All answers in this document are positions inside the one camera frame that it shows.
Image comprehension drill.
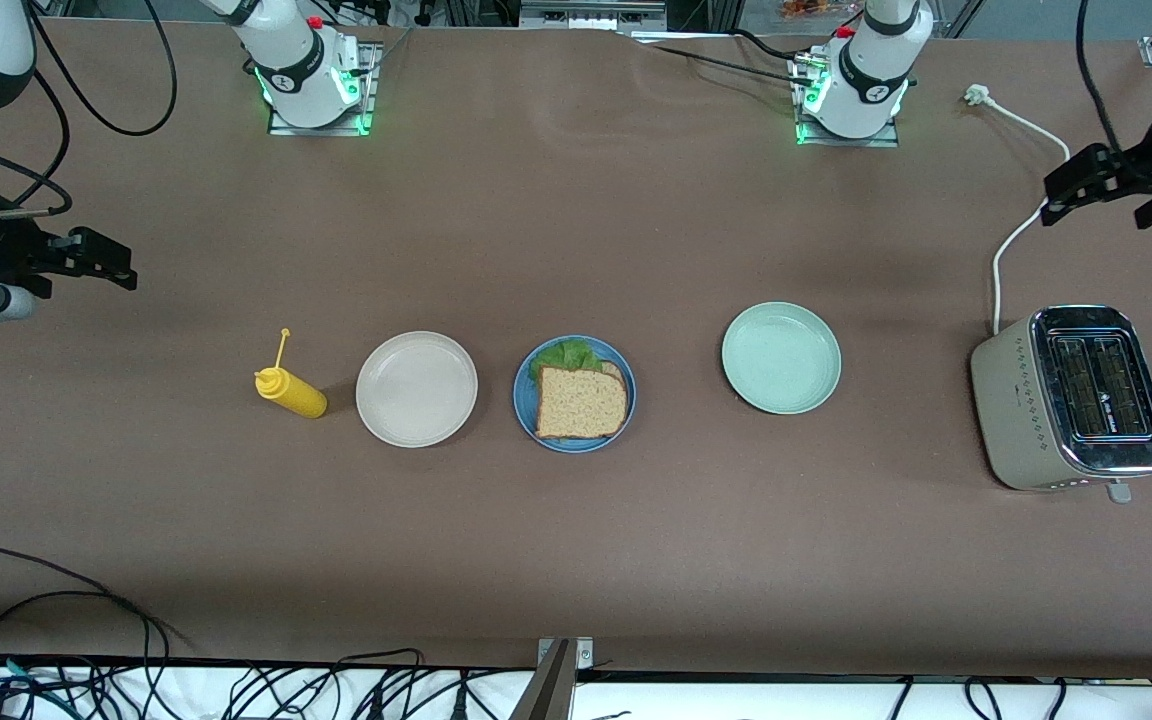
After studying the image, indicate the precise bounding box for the yellow mustard squeeze bottle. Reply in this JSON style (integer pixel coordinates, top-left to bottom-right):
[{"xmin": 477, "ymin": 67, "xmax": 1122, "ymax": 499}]
[{"xmin": 254, "ymin": 327, "xmax": 329, "ymax": 419}]

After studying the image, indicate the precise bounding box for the green lettuce leaf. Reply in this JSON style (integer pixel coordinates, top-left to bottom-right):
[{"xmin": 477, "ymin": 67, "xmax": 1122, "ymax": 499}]
[{"xmin": 528, "ymin": 338, "xmax": 605, "ymax": 383}]

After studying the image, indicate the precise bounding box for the beige round plate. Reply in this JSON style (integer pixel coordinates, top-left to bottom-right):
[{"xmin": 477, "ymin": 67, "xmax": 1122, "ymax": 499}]
[{"xmin": 355, "ymin": 331, "xmax": 479, "ymax": 449}]

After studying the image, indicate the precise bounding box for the pale green round plate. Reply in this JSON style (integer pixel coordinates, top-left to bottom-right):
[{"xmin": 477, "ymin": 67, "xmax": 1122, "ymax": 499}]
[{"xmin": 721, "ymin": 302, "xmax": 843, "ymax": 416}]

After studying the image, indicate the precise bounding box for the blue round plate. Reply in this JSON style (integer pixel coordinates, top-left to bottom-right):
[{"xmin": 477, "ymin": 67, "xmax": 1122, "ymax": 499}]
[{"xmin": 512, "ymin": 335, "xmax": 637, "ymax": 454}]

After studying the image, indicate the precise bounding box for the beige chrome toaster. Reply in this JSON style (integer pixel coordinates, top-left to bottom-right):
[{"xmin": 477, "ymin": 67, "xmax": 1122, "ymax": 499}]
[{"xmin": 970, "ymin": 305, "xmax": 1152, "ymax": 504}]

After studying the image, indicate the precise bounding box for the grey box behind table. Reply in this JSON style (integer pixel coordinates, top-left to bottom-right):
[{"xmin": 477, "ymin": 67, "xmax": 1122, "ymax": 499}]
[{"xmin": 519, "ymin": 0, "xmax": 668, "ymax": 31}]

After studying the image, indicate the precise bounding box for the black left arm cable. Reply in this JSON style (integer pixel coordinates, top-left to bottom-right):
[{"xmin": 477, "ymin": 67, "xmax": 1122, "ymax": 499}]
[{"xmin": 1076, "ymin": 0, "xmax": 1127, "ymax": 156}]

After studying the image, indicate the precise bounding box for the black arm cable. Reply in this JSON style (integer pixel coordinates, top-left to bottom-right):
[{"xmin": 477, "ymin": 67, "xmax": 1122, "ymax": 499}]
[
  {"xmin": 0, "ymin": 0, "xmax": 179, "ymax": 219},
  {"xmin": 1076, "ymin": 0, "xmax": 1127, "ymax": 156}
]

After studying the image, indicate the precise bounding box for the white toaster power cable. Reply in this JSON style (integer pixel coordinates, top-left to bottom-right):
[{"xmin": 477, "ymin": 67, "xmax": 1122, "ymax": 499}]
[{"xmin": 964, "ymin": 85, "xmax": 1072, "ymax": 336}]

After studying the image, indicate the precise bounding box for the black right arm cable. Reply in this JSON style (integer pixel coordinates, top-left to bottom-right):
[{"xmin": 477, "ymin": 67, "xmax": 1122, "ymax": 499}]
[{"xmin": 0, "ymin": 0, "xmax": 179, "ymax": 219}]

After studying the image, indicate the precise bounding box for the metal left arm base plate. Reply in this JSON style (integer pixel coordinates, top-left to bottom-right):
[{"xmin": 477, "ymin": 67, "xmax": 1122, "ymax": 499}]
[{"xmin": 794, "ymin": 55, "xmax": 899, "ymax": 149}]

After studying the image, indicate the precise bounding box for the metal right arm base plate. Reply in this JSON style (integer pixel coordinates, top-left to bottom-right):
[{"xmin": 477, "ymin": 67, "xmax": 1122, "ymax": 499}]
[{"xmin": 268, "ymin": 42, "xmax": 379, "ymax": 136}]

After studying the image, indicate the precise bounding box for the black looped floor cable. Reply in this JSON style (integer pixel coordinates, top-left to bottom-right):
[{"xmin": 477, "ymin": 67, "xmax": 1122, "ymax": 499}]
[{"xmin": 0, "ymin": 545, "xmax": 192, "ymax": 720}]

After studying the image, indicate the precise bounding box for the black base power cable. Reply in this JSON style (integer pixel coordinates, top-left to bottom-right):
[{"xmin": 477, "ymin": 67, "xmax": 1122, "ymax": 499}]
[{"xmin": 626, "ymin": 28, "xmax": 817, "ymax": 89}]

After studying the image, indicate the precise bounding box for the metal table edge bracket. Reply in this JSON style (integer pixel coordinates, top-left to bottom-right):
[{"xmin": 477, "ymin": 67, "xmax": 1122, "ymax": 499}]
[{"xmin": 511, "ymin": 637, "xmax": 595, "ymax": 720}]

